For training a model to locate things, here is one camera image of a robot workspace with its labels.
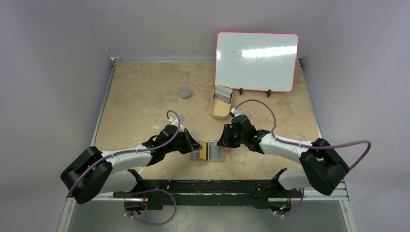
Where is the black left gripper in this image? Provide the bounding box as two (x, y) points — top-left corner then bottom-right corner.
(164, 129), (202, 155)

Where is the gold credit card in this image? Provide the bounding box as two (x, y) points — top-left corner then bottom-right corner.
(196, 140), (209, 160)

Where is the grey credit card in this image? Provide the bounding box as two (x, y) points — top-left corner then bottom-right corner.
(208, 141), (223, 161)

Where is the brown leather card holder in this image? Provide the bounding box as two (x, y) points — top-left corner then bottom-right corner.
(190, 140), (227, 162)

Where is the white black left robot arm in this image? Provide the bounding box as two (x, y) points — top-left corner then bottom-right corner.
(60, 125), (203, 204)

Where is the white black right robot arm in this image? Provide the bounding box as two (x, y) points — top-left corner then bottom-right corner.
(214, 115), (350, 197)

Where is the stack of cards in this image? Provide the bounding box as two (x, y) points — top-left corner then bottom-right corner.
(214, 85), (233, 104)

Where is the beige oval plastic tray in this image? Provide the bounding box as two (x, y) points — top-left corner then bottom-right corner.
(209, 88), (233, 120)

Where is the red framed whiteboard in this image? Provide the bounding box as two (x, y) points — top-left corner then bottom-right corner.
(215, 31), (299, 93)

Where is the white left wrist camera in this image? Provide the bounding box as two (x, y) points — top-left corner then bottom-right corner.
(168, 115), (186, 127)

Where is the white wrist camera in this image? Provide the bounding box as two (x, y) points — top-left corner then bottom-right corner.
(229, 108), (240, 117)
(168, 115), (186, 127)

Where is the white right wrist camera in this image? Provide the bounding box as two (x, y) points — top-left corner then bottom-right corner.
(229, 108), (240, 117)

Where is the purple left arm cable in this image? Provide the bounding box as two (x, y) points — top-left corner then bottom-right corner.
(67, 110), (182, 198)

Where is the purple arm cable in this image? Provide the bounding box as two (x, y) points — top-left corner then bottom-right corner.
(67, 110), (182, 198)
(230, 99), (372, 172)

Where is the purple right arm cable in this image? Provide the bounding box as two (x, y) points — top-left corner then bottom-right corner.
(230, 99), (372, 172)

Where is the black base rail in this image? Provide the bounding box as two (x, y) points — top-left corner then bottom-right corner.
(113, 179), (302, 210)

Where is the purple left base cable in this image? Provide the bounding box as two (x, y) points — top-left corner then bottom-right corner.
(123, 188), (178, 226)

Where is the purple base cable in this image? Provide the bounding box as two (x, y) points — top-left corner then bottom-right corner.
(123, 188), (178, 226)
(273, 187), (304, 218)

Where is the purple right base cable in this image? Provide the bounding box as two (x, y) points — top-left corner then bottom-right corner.
(273, 187), (304, 218)

